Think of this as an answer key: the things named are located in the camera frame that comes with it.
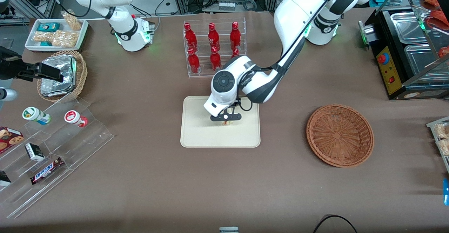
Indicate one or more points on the clear tray of pastries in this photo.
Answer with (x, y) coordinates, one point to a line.
(442, 134)

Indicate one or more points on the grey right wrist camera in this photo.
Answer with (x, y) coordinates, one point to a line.
(7, 94)

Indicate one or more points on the beige plastic tray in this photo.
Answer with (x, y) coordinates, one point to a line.
(196, 131)

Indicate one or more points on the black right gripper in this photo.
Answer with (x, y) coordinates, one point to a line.
(10, 67)

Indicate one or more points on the light wicker basket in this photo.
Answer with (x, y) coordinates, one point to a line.
(81, 73)

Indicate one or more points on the clear acrylic bottle rack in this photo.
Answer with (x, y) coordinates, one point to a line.
(203, 73)

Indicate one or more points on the white power strip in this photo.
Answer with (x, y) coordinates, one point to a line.
(226, 5)

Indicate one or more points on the small black white box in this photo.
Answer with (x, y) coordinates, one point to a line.
(34, 152)

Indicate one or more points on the round brown wicker basket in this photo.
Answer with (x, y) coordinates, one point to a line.
(340, 136)

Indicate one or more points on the blue plastic object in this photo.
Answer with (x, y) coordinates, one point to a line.
(446, 191)

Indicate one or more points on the grey metal object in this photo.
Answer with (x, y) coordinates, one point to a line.
(228, 230)

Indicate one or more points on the triangular sandwich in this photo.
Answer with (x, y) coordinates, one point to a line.
(226, 123)

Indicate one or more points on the clear acrylic stepped display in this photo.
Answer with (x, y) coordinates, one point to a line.
(84, 141)

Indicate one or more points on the green capped yogurt bottle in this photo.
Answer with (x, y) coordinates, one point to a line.
(33, 114)

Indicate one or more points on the snickers chocolate bar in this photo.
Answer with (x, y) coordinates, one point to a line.
(46, 171)

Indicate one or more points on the foil wrapped package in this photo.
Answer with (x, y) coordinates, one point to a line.
(63, 66)
(56, 90)

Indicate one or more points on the red cookie box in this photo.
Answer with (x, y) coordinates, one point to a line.
(8, 140)

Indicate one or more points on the red capped yogurt bottle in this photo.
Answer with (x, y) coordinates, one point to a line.
(73, 117)

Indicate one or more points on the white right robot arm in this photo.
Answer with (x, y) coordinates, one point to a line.
(122, 26)

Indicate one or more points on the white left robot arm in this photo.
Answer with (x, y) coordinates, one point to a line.
(298, 12)

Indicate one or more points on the black food warmer cabinet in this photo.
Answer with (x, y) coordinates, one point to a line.
(386, 36)

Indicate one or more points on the white rectangular snack tray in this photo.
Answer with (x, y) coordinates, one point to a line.
(31, 45)

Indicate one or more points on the clear bag of snacks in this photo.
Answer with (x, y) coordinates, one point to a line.
(65, 39)
(42, 37)
(72, 21)

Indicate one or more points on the red food pieces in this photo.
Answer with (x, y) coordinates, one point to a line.
(436, 17)

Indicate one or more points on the red cola bottle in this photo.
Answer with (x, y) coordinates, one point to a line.
(235, 53)
(235, 35)
(189, 36)
(193, 62)
(215, 61)
(213, 36)

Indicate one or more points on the steel warmer pan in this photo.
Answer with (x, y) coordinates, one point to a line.
(410, 27)
(422, 62)

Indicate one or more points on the teal snack box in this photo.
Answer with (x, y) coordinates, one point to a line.
(48, 27)

